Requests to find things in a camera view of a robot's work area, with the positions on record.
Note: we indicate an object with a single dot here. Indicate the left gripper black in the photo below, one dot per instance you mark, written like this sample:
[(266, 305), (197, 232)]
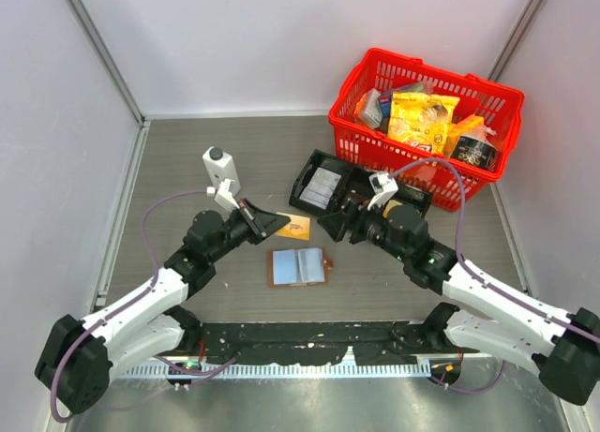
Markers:
[(260, 222)]

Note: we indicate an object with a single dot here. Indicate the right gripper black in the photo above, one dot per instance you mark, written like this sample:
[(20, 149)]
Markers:
[(334, 224)]

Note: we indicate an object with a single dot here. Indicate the orange yellow credit card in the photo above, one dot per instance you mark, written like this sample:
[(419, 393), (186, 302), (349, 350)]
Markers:
[(297, 228)]

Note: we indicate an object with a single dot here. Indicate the brown leather card holder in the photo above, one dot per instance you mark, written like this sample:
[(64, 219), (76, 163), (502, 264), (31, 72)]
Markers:
[(298, 267)]

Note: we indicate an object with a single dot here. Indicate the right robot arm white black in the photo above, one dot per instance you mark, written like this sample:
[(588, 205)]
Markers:
[(559, 347)]

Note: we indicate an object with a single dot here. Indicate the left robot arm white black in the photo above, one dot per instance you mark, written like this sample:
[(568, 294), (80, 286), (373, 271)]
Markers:
[(81, 358)]

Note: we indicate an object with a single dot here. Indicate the white cards stack in tray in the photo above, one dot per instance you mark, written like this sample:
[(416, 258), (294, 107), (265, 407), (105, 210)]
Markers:
[(320, 188)]

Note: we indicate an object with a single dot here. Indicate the black compartment tray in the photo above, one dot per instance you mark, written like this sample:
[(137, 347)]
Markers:
[(354, 182)]

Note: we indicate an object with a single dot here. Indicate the white bottle grey cap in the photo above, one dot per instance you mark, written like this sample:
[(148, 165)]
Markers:
[(220, 166)]

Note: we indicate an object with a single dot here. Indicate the grey carton box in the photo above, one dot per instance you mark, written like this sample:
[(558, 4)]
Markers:
[(367, 111)]

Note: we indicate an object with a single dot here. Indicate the red plastic shopping basket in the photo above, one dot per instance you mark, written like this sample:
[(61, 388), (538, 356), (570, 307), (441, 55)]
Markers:
[(391, 73)]

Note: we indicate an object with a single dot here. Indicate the yellow snack bag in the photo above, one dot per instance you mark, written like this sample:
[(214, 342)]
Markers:
[(420, 120)]

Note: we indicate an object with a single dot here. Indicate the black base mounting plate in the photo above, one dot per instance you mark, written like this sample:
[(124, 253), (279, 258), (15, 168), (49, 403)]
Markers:
[(313, 343)]

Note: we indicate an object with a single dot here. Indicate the black round can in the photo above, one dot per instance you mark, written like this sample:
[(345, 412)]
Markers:
[(475, 152)]

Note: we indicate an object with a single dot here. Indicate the orange snack packet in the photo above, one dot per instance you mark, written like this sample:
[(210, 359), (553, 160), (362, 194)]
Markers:
[(455, 131)]

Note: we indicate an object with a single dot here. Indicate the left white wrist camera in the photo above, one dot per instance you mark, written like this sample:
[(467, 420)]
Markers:
[(223, 196)]

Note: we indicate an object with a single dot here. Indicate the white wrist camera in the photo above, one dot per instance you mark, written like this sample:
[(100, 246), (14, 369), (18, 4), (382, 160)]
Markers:
[(384, 187), (223, 196)]

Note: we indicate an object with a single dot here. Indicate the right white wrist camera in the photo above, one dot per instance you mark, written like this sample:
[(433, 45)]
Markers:
[(384, 187)]

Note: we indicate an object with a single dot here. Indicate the white slotted cable duct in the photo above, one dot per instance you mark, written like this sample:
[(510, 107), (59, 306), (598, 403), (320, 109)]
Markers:
[(346, 369)]

